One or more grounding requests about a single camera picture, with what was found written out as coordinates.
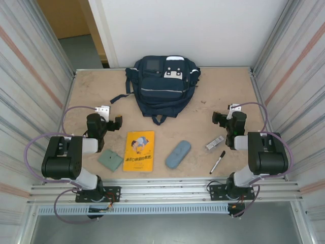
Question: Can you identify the small silver box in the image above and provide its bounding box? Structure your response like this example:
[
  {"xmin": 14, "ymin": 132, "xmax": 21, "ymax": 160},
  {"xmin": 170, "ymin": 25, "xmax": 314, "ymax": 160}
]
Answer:
[{"xmin": 205, "ymin": 135, "xmax": 224, "ymax": 150}]

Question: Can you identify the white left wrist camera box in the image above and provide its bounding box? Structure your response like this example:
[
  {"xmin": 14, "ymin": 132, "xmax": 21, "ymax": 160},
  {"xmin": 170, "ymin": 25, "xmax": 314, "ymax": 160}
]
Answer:
[{"xmin": 95, "ymin": 104, "xmax": 112, "ymax": 121}]

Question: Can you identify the black connector with wires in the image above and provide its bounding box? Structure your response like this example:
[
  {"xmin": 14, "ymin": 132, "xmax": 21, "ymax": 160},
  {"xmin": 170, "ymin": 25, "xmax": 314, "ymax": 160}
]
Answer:
[
  {"xmin": 226, "ymin": 202, "xmax": 246, "ymax": 219},
  {"xmin": 87, "ymin": 205, "xmax": 114, "ymax": 221}
]

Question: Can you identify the green fabric wallet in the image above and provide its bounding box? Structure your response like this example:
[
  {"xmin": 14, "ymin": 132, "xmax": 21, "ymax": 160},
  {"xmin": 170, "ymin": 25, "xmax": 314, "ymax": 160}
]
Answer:
[{"xmin": 97, "ymin": 149, "xmax": 123, "ymax": 173}]

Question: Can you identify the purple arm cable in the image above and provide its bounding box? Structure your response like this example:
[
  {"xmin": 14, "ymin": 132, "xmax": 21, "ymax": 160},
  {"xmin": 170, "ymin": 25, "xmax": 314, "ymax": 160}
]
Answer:
[
  {"xmin": 229, "ymin": 101, "xmax": 295, "ymax": 219},
  {"xmin": 24, "ymin": 105, "xmax": 103, "ymax": 225}
]

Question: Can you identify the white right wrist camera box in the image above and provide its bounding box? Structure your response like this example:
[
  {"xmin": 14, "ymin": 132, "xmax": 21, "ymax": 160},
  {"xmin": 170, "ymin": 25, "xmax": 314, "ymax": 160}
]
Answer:
[{"xmin": 226, "ymin": 103, "xmax": 242, "ymax": 120}]

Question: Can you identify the blue-grey pencil case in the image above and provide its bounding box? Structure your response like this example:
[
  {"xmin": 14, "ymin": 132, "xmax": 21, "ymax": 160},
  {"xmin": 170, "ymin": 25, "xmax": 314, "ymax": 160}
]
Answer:
[{"xmin": 165, "ymin": 140, "xmax": 191, "ymax": 169}]

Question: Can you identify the black and white marker pen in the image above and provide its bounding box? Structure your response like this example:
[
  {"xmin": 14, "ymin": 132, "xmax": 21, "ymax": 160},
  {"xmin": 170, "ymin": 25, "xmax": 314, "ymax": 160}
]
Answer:
[{"xmin": 209, "ymin": 150, "xmax": 226, "ymax": 175}]

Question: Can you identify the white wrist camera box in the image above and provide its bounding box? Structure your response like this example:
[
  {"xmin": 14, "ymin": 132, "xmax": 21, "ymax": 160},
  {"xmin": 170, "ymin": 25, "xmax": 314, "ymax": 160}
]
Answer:
[
  {"xmin": 226, "ymin": 103, "xmax": 242, "ymax": 120},
  {"xmin": 95, "ymin": 104, "xmax": 112, "ymax": 121}
]

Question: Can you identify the brown wooden door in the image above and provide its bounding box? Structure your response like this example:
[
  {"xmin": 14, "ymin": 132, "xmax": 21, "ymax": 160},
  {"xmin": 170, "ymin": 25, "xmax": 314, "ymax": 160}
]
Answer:
[{"xmin": 37, "ymin": 0, "xmax": 110, "ymax": 68}]

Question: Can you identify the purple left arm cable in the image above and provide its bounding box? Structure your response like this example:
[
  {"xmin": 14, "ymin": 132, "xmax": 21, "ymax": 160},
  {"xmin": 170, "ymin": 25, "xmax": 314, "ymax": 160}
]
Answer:
[{"xmin": 24, "ymin": 105, "xmax": 103, "ymax": 225}]

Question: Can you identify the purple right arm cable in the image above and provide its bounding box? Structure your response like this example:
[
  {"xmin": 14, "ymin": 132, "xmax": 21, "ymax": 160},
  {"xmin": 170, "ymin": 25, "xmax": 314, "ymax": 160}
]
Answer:
[{"xmin": 229, "ymin": 101, "xmax": 295, "ymax": 219}]

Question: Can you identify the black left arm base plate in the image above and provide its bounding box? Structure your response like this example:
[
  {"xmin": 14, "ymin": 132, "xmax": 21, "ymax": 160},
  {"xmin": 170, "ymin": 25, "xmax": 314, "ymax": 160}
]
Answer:
[{"xmin": 75, "ymin": 186, "xmax": 121, "ymax": 203}]

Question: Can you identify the slotted grey cable duct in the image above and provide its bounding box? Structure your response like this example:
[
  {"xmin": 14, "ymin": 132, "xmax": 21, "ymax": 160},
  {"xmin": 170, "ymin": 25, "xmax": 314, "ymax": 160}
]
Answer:
[{"xmin": 37, "ymin": 204, "xmax": 231, "ymax": 216}]

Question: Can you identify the navy blue backpack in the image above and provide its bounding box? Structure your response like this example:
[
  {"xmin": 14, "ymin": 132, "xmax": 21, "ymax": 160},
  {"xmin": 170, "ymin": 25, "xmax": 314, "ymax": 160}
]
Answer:
[{"xmin": 110, "ymin": 55, "xmax": 201, "ymax": 126}]

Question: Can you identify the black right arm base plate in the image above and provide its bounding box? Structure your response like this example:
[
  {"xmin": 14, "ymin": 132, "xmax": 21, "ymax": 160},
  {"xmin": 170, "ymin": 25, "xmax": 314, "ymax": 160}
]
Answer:
[{"xmin": 208, "ymin": 180, "xmax": 255, "ymax": 201}]

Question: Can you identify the yellow picture book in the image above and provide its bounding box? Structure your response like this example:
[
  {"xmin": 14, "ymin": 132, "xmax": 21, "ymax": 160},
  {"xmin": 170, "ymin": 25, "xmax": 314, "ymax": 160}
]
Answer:
[{"xmin": 122, "ymin": 131, "xmax": 155, "ymax": 173}]

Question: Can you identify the aluminium mounting rail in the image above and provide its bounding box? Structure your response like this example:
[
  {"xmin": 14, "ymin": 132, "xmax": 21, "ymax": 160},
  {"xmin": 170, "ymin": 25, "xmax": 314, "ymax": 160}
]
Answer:
[{"xmin": 27, "ymin": 177, "xmax": 304, "ymax": 206}]

